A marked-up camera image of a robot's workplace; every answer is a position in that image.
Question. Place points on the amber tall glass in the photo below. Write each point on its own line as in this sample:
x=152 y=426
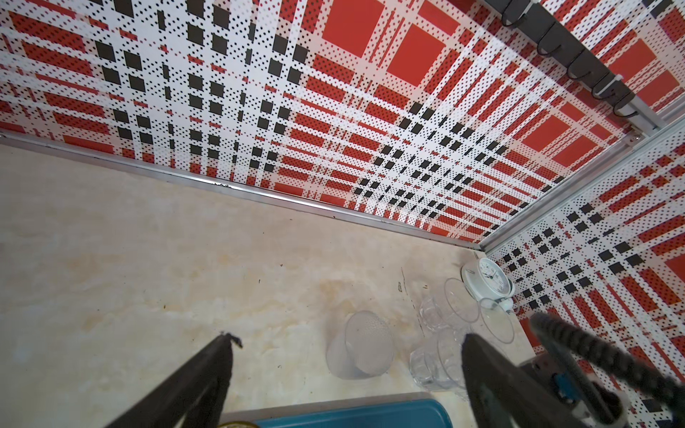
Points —
x=238 y=424

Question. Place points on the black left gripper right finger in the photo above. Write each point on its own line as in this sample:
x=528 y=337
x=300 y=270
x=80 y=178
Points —
x=502 y=395

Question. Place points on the teal plastic tray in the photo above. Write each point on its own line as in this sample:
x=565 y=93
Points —
x=424 y=413

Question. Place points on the clear glass back right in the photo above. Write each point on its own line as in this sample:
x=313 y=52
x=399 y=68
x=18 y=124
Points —
x=494 y=323

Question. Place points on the frosted white cup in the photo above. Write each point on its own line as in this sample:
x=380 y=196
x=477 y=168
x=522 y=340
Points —
x=362 y=349

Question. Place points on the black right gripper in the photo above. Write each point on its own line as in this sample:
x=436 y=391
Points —
x=547 y=374

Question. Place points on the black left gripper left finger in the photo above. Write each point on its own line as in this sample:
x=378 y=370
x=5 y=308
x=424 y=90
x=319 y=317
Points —
x=194 y=395

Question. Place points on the black hook rail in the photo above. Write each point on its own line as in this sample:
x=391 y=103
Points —
x=552 y=39

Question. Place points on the clear glass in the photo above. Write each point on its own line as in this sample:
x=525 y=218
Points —
x=436 y=365
x=494 y=323
x=449 y=305

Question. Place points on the clear glass front right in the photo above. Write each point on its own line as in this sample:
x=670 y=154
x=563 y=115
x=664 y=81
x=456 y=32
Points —
x=436 y=365

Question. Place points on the white alarm clock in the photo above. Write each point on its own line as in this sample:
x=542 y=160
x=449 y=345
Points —
x=485 y=279

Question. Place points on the clear glass back left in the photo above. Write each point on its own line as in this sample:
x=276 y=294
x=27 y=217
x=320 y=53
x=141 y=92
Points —
x=449 y=305

